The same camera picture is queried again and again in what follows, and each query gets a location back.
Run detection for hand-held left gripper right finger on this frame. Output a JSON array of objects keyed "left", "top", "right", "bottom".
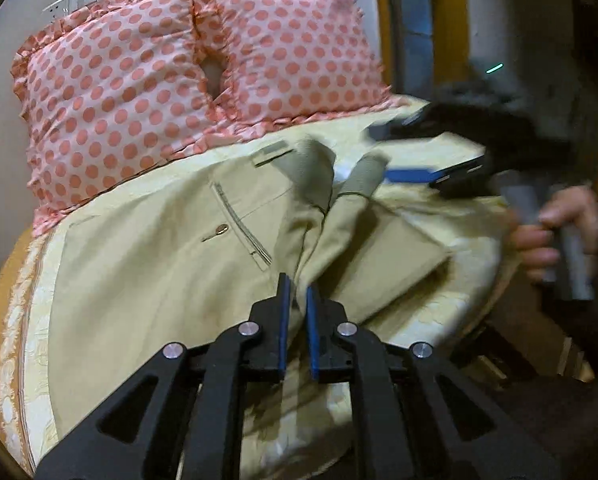
[{"left": 306, "top": 285, "right": 564, "bottom": 480}]

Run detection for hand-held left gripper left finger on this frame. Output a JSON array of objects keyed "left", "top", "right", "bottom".
[{"left": 35, "top": 273, "right": 293, "bottom": 480}]

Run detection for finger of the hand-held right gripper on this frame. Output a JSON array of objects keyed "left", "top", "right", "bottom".
[
  {"left": 383, "top": 158, "right": 488, "bottom": 198},
  {"left": 368, "top": 103, "right": 460, "bottom": 142}
]

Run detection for beige khaki pants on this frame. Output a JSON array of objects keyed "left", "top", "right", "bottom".
[{"left": 48, "top": 139, "right": 452, "bottom": 470}]

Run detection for person's right hand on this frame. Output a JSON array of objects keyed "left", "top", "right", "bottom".
[{"left": 509, "top": 186, "right": 598, "bottom": 284}]

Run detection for yellow patterned bed sheet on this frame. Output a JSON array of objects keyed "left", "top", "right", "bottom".
[{"left": 0, "top": 97, "right": 517, "bottom": 478}]

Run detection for pink polka dot pillow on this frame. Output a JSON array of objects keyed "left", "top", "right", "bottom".
[
  {"left": 199, "top": 0, "right": 409, "bottom": 131},
  {"left": 10, "top": 0, "right": 211, "bottom": 237}
]

